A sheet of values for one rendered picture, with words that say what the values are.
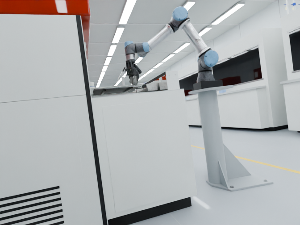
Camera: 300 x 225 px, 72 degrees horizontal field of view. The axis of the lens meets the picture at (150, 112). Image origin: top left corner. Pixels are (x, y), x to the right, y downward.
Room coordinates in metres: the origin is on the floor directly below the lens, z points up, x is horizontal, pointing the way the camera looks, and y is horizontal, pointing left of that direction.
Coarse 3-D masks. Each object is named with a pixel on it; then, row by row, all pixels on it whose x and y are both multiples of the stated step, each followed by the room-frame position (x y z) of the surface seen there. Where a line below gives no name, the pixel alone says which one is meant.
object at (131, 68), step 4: (128, 60) 1.61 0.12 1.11; (132, 60) 1.63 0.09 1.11; (128, 64) 1.61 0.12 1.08; (132, 64) 1.65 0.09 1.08; (128, 68) 1.61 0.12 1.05; (132, 68) 1.60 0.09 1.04; (136, 68) 1.66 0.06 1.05; (128, 72) 1.62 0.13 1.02; (132, 72) 1.60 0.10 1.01; (136, 72) 1.65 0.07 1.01; (132, 76) 1.68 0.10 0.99
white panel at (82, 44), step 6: (78, 18) 1.04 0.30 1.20; (78, 24) 1.04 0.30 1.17; (78, 30) 1.04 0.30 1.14; (84, 42) 1.07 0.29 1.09; (84, 48) 1.05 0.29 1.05; (84, 54) 1.04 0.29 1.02; (84, 60) 1.04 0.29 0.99; (84, 66) 1.04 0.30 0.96; (84, 72) 1.04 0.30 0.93; (84, 78) 1.04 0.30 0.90; (90, 90) 1.05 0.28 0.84
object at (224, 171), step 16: (208, 96) 1.73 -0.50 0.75; (208, 112) 1.73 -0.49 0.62; (208, 128) 1.74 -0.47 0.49; (208, 144) 1.75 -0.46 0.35; (208, 160) 1.77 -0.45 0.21; (224, 160) 1.75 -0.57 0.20; (208, 176) 1.80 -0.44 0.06; (224, 176) 1.66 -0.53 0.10; (240, 176) 1.82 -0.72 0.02; (256, 176) 1.79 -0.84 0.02
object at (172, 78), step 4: (168, 72) 1.46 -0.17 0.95; (172, 72) 1.47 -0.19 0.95; (176, 72) 1.48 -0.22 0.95; (168, 76) 1.46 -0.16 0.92; (172, 76) 1.47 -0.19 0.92; (176, 76) 1.48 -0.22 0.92; (168, 80) 1.46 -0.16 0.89; (172, 80) 1.47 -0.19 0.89; (176, 80) 1.48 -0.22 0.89; (168, 84) 1.46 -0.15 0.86; (172, 84) 1.47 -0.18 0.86; (176, 84) 1.48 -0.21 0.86; (168, 88) 1.46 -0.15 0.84; (172, 88) 1.46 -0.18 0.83; (176, 88) 1.47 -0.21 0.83
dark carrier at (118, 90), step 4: (120, 88) 1.57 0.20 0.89; (124, 88) 1.60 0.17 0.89; (128, 88) 1.63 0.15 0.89; (96, 92) 1.63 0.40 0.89; (100, 92) 1.66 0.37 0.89; (104, 92) 1.70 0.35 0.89; (108, 92) 1.74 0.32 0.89; (112, 92) 1.78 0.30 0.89; (116, 92) 1.81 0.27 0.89; (120, 92) 1.86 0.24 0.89
